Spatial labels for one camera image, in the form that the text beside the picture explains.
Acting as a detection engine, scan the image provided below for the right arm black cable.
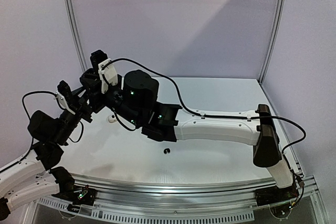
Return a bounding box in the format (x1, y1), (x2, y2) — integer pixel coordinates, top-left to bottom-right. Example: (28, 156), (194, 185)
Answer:
(104, 57), (307, 155)

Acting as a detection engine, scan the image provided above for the aluminium front rail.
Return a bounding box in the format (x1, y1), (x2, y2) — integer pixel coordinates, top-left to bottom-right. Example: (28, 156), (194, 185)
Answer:
(30, 174), (320, 209)

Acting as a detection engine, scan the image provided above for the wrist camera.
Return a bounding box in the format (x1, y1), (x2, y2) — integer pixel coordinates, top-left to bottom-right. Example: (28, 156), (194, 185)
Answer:
(56, 80), (75, 114)
(90, 50), (119, 94)

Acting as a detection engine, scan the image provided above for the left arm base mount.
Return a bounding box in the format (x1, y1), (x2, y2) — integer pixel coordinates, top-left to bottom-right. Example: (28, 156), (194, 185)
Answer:
(52, 185), (98, 206)

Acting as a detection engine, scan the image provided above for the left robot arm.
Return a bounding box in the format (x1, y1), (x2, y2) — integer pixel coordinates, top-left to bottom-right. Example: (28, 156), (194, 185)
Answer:
(1, 87), (97, 220)

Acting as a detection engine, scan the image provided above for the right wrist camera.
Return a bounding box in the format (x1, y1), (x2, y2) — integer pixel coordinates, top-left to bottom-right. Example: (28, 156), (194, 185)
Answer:
(90, 50), (119, 94)

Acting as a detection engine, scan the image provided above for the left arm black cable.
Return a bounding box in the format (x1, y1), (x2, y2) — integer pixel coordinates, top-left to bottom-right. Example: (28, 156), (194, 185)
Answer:
(22, 91), (60, 122)

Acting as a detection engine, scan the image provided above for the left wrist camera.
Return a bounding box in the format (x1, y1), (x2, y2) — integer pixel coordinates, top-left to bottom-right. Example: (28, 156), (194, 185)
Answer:
(56, 80), (75, 114)

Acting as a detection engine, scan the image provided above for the white earbud charging case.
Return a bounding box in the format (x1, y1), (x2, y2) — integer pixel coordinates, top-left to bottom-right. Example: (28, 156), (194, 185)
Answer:
(107, 115), (117, 123)

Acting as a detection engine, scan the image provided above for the left aluminium frame post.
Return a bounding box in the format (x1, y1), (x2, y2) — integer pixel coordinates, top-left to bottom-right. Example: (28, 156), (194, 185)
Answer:
(64, 0), (89, 73)

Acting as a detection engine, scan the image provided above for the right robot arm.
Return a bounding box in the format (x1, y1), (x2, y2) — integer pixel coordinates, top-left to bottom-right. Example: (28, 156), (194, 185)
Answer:
(80, 65), (294, 201)

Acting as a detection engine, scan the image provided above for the aluminium frame post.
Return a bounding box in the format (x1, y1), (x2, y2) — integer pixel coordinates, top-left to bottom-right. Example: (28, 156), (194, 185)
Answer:
(64, 0), (89, 73)
(258, 0), (285, 85)

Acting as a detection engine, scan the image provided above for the right aluminium frame post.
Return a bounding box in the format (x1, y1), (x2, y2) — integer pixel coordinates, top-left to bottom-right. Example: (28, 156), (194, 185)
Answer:
(258, 0), (285, 85)

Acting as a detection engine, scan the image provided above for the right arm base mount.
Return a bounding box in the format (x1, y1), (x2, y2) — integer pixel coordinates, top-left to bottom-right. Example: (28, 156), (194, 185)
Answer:
(254, 186), (299, 206)

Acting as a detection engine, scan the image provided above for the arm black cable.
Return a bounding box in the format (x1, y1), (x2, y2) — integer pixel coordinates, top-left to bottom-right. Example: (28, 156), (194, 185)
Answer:
(104, 57), (307, 155)
(22, 91), (60, 122)

